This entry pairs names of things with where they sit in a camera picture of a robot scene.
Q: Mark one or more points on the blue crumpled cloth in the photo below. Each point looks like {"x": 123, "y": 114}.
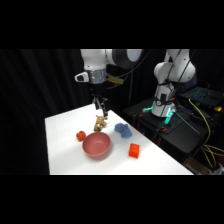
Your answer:
{"x": 123, "y": 129}

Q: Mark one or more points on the black robot stand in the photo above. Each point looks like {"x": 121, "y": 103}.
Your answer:
{"x": 173, "y": 130}

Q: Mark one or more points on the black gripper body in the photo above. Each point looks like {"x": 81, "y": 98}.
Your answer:
{"x": 97, "y": 89}

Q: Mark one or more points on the red ball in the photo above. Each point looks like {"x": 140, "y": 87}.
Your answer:
{"x": 80, "y": 135}

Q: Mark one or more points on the black laptop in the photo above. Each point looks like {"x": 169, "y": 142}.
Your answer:
{"x": 201, "y": 96}

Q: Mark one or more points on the pink bowl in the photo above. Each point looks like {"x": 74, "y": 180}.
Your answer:
{"x": 96, "y": 144}

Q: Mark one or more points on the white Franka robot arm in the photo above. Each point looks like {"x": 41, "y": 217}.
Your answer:
{"x": 166, "y": 71}

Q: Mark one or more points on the orange cube block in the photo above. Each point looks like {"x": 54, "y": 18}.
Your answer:
{"x": 134, "y": 150}

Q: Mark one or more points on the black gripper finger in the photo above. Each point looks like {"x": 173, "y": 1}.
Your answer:
{"x": 105, "y": 110}
{"x": 97, "y": 104}

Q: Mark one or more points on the brown plush toy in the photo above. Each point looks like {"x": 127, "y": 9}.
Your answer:
{"x": 99, "y": 122}

